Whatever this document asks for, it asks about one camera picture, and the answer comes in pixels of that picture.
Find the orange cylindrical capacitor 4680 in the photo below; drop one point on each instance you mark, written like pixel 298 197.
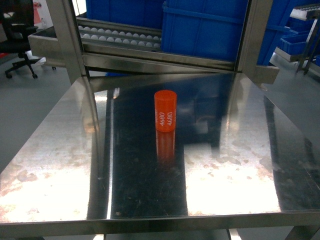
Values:
pixel 165 108

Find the black office chair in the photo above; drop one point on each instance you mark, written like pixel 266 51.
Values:
pixel 17 20

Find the small blue bin right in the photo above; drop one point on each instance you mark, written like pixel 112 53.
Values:
pixel 293 44

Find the large blue plastic crate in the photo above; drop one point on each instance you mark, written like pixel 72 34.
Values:
pixel 203 28

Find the stainless steel flow rack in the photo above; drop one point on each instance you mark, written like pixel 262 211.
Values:
pixel 62 46

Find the blue crate far right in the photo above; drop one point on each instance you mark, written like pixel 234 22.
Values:
pixel 275 29

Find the blue plastic crate behind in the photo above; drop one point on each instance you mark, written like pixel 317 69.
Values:
pixel 143 13

